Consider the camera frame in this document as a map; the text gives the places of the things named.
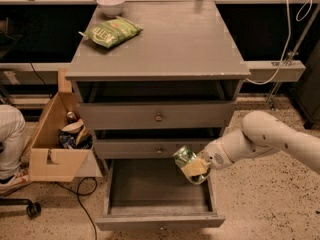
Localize white cable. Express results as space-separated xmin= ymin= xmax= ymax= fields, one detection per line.
xmin=245 ymin=0 xmax=317 ymax=86

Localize black office chair base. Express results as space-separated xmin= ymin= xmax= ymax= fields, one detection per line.
xmin=0 ymin=198 xmax=41 ymax=218

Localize grey drawer cabinet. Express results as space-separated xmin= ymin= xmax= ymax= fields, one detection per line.
xmin=65 ymin=0 xmax=251 ymax=172

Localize green chip bag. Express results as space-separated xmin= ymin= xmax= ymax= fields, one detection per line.
xmin=79 ymin=16 xmax=143 ymax=49

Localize black floor cable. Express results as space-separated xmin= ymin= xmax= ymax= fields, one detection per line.
xmin=54 ymin=176 xmax=99 ymax=240

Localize grey middle drawer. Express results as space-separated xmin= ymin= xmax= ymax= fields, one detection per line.
xmin=94 ymin=138 xmax=211 ymax=159

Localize person leg white trousers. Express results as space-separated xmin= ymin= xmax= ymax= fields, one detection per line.
xmin=0 ymin=105 xmax=25 ymax=180

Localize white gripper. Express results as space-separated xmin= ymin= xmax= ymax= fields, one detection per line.
xmin=181 ymin=139 xmax=233 ymax=177

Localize grey top drawer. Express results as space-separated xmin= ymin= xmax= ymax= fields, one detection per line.
xmin=78 ymin=102 xmax=234 ymax=130

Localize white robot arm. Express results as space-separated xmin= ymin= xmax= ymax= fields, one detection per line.
xmin=174 ymin=111 xmax=320 ymax=184

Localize trash items in box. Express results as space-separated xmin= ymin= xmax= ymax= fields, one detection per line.
xmin=58 ymin=111 xmax=93 ymax=149

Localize cardboard box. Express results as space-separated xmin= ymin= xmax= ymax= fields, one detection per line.
xmin=28 ymin=69 xmax=100 ymax=182

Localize white bowl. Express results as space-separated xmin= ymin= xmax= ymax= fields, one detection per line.
xmin=96 ymin=0 xmax=125 ymax=18

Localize green soda can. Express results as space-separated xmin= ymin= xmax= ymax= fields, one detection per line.
xmin=173 ymin=146 xmax=210 ymax=185

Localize metal stand rod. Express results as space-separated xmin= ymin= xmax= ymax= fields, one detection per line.
xmin=266 ymin=3 xmax=320 ymax=111

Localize grey open bottom drawer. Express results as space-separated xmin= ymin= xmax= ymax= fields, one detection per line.
xmin=96 ymin=159 xmax=225 ymax=231

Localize white orange sneaker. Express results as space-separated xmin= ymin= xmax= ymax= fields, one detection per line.
xmin=0 ymin=168 xmax=31 ymax=195

